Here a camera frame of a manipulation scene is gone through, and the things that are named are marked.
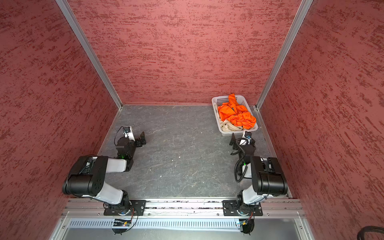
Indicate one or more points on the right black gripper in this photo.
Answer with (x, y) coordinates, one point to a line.
(238, 142)

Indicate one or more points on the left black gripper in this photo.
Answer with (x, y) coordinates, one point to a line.
(138, 141)

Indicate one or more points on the orange shorts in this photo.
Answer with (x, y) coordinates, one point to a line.
(237, 114)

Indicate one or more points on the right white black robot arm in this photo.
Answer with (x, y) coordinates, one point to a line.
(266, 174)

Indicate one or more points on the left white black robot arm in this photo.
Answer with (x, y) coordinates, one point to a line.
(86, 179)

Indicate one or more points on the beige shorts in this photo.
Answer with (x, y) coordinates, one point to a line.
(227, 126)

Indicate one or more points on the white plastic laundry basket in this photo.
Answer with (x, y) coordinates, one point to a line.
(218, 101)

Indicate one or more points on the right small circuit board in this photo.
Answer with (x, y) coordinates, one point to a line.
(245, 223)

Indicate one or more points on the small circuit board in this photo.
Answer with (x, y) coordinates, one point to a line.
(122, 223)
(245, 223)

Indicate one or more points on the left small circuit board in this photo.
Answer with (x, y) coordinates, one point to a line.
(122, 223)

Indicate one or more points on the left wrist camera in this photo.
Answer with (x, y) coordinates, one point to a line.
(128, 133)

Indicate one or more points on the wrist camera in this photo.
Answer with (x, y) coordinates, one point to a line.
(247, 135)
(128, 133)

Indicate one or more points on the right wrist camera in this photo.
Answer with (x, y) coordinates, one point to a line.
(247, 135)

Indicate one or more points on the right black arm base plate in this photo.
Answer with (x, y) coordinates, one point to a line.
(232, 208)

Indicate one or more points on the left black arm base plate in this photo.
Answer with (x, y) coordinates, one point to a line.
(134, 207)

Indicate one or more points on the aluminium front rail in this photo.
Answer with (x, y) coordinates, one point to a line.
(208, 208)

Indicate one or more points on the white slotted cable duct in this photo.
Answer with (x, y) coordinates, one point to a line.
(221, 224)

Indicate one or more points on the left aluminium corner post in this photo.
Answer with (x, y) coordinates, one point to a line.
(78, 31)

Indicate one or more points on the aluminium corner post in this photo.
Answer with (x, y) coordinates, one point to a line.
(78, 31)
(291, 35)

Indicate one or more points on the right aluminium corner post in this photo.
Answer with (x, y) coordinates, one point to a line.
(291, 35)

